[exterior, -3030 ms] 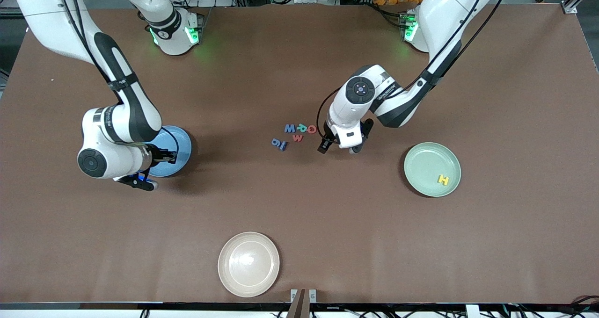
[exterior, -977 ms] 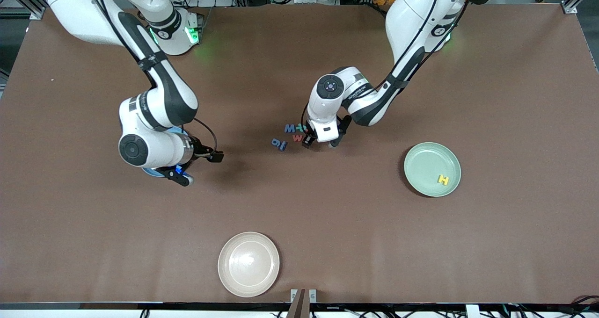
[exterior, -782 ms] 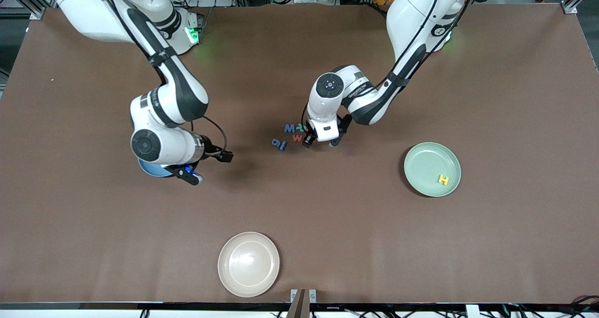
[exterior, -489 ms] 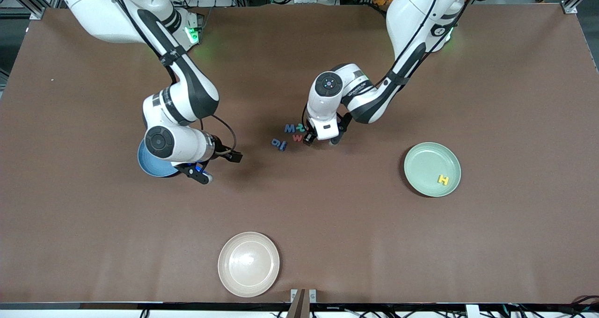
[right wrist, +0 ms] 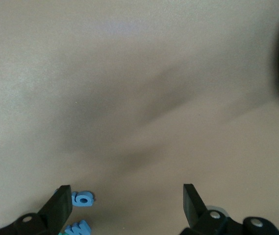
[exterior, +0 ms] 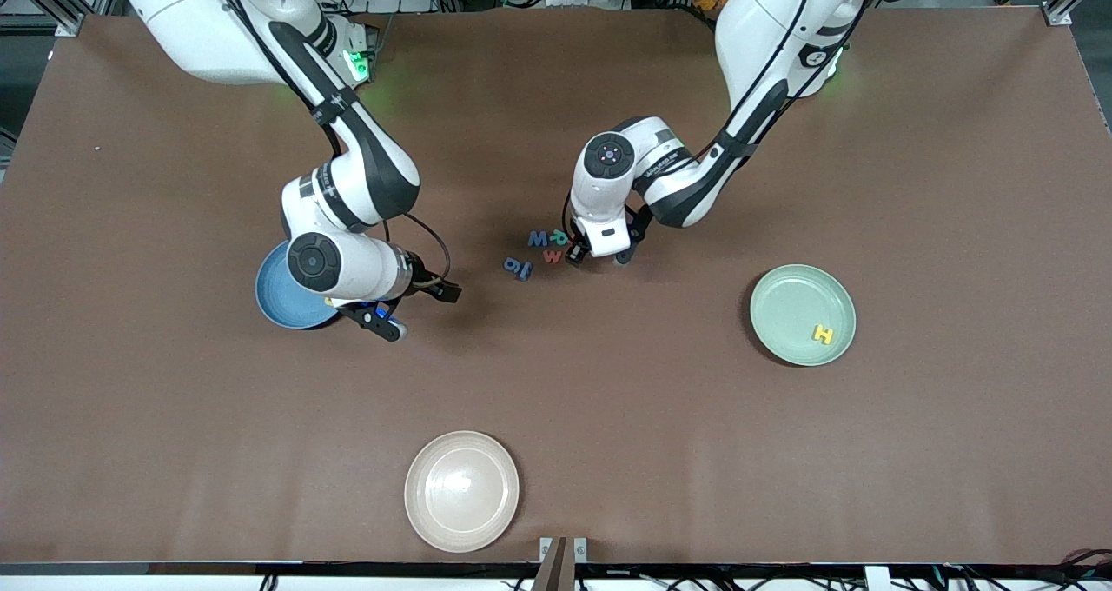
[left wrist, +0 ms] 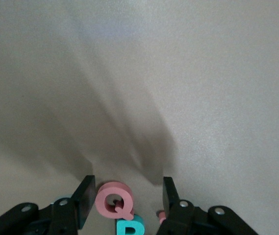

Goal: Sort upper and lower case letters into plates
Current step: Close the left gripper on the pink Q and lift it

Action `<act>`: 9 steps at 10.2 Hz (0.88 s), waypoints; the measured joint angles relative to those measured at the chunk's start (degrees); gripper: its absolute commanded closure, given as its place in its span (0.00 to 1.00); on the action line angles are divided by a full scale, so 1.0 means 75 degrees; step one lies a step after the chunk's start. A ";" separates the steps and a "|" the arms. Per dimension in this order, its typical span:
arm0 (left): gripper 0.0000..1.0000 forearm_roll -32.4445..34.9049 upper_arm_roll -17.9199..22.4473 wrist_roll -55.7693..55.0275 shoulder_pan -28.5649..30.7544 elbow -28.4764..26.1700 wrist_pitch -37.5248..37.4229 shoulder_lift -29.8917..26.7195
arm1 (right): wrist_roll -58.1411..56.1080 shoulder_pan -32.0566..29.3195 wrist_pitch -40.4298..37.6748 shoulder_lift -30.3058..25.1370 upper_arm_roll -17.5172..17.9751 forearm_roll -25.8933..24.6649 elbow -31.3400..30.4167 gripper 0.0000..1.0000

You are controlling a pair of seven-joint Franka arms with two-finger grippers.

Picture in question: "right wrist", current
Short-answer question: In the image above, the blue foam letter g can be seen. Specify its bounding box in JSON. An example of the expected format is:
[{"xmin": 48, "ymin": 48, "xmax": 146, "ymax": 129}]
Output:
[{"xmin": 71, "ymin": 190, "xmax": 96, "ymax": 207}]

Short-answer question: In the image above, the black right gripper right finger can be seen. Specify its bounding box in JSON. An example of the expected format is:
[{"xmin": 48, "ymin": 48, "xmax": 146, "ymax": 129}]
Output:
[{"xmin": 179, "ymin": 183, "xmax": 279, "ymax": 235}]

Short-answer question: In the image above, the brown table cover sheet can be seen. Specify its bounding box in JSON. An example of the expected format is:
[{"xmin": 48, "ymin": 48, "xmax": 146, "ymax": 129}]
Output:
[{"xmin": 0, "ymin": 0, "xmax": 279, "ymax": 235}]

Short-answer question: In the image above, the blue foam letter W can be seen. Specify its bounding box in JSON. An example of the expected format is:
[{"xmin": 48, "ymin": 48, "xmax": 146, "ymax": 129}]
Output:
[{"xmin": 64, "ymin": 219, "xmax": 92, "ymax": 235}]

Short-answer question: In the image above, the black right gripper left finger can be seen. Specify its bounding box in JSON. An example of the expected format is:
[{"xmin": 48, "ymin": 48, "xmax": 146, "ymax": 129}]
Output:
[{"xmin": 0, "ymin": 185, "xmax": 73, "ymax": 235}]

